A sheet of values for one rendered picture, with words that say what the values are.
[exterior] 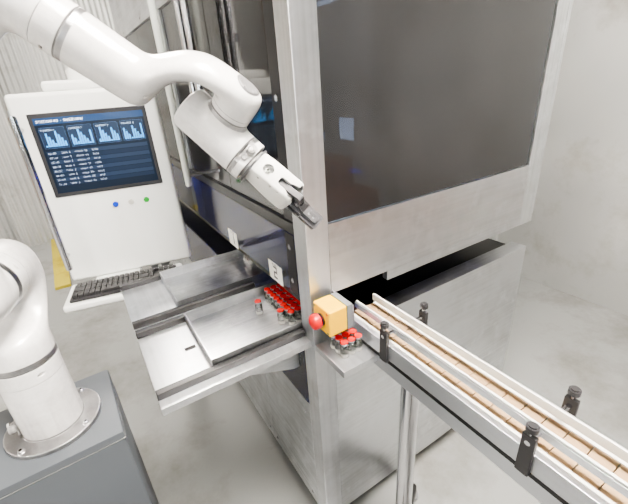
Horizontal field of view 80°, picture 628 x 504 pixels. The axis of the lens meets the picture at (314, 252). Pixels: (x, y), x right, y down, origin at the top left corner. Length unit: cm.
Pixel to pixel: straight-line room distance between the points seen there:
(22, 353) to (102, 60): 56
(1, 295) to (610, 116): 292
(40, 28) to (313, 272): 67
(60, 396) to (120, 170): 99
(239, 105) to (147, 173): 108
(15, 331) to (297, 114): 71
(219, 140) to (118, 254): 120
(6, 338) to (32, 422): 20
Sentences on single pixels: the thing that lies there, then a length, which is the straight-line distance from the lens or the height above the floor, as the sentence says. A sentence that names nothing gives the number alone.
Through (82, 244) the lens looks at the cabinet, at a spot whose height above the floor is 96.
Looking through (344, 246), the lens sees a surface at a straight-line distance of 97.
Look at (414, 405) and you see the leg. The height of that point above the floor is 74.
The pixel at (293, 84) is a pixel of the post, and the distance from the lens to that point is 82.
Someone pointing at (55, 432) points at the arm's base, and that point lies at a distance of 105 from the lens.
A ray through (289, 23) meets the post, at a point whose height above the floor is 163.
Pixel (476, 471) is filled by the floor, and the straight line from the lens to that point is 194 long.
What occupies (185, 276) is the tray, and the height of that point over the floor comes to 88.
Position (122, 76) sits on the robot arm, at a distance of 73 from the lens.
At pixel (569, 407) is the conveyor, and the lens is 87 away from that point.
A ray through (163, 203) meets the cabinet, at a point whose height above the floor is 108.
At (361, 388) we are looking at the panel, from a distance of 129.
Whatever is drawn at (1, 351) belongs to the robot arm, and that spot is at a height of 110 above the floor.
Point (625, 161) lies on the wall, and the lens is 294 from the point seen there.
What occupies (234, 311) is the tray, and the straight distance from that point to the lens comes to 123.
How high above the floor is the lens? 154
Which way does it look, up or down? 25 degrees down
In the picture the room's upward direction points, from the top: 4 degrees counter-clockwise
